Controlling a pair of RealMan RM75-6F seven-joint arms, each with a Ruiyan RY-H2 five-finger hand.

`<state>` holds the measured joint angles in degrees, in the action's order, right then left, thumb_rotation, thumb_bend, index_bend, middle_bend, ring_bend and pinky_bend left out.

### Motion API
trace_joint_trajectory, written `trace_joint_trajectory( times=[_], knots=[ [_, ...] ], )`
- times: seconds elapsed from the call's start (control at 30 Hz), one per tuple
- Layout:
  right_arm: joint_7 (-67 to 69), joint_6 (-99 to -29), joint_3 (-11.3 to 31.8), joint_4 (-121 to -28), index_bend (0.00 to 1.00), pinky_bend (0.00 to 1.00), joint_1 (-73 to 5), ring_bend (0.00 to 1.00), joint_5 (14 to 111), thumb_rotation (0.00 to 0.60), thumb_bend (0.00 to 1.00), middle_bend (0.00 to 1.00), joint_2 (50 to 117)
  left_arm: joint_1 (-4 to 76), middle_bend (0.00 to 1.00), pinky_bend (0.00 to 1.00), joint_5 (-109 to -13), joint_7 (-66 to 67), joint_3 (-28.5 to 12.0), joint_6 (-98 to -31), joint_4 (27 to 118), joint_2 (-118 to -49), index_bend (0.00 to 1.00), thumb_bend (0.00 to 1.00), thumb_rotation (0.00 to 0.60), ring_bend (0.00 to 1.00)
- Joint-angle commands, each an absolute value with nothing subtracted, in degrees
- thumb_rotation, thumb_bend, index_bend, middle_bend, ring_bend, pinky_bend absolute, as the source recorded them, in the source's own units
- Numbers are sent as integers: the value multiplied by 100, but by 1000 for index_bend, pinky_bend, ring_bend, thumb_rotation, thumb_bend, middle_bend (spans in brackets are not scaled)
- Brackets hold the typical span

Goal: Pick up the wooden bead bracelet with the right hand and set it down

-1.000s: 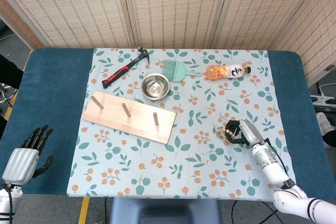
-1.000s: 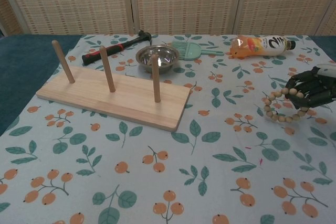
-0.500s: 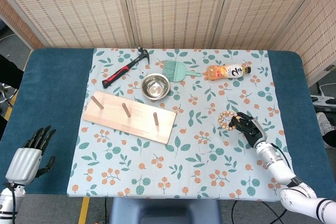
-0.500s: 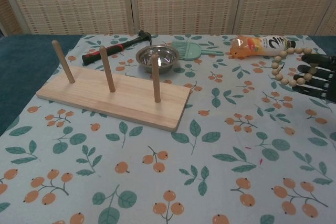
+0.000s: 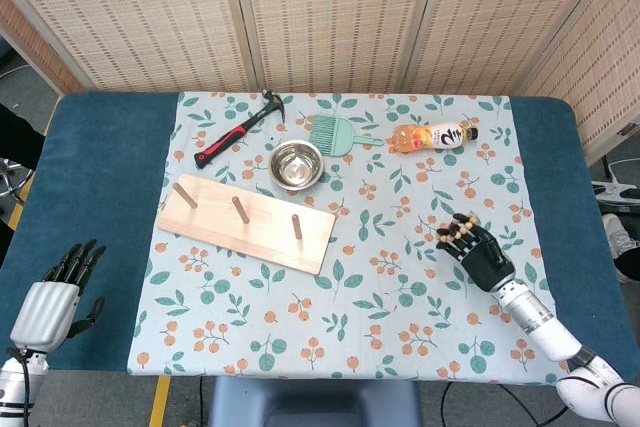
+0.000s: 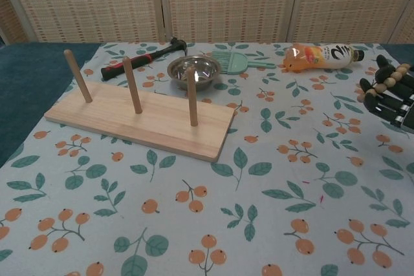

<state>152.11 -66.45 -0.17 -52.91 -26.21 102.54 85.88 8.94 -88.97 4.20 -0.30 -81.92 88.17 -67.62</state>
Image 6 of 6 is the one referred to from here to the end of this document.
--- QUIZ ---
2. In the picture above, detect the green plastic brush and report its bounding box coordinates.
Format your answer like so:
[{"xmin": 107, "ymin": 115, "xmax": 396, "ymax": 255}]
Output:
[{"xmin": 212, "ymin": 50, "xmax": 278, "ymax": 75}]

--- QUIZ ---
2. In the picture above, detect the orange drink bottle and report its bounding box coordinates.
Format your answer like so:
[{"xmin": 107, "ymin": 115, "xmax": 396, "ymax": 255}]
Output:
[{"xmin": 280, "ymin": 43, "xmax": 365, "ymax": 73}]

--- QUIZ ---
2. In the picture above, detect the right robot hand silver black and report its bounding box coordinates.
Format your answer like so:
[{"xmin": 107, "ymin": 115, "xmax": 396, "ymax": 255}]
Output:
[{"xmin": 360, "ymin": 54, "xmax": 414, "ymax": 128}]

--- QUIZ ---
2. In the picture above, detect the stainless steel bowl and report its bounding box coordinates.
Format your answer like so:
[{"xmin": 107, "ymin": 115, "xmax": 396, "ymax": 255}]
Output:
[{"xmin": 167, "ymin": 56, "xmax": 222, "ymax": 91}]

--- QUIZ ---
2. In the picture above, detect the woven folding screen panel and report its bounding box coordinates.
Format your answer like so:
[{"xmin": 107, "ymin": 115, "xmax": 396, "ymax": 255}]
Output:
[
  {"xmin": 290, "ymin": 0, "xmax": 414, "ymax": 44},
  {"xmin": 0, "ymin": 0, "xmax": 162, "ymax": 44},
  {"xmin": 0, "ymin": 0, "xmax": 20, "ymax": 44},
  {"xmin": 393, "ymin": 0, "xmax": 414, "ymax": 46},
  {"xmin": 158, "ymin": 0, "xmax": 300, "ymax": 44}
]

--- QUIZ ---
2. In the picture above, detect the wooden bead bracelet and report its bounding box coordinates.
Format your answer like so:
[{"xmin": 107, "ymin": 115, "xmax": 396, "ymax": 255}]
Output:
[{"xmin": 357, "ymin": 65, "xmax": 412, "ymax": 102}]

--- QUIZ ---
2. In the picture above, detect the floral tablecloth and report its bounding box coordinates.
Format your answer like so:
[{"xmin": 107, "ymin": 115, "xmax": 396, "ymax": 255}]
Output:
[{"xmin": 0, "ymin": 42, "xmax": 414, "ymax": 276}]

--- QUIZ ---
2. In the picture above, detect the red black claw hammer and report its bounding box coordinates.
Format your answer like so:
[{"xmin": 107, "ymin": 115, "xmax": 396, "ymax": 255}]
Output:
[{"xmin": 100, "ymin": 37, "xmax": 188, "ymax": 82}]

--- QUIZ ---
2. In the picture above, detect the wooden board with three pegs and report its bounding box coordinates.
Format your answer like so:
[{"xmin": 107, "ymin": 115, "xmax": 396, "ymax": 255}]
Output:
[{"xmin": 44, "ymin": 48, "xmax": 234, "ymax": 163}]

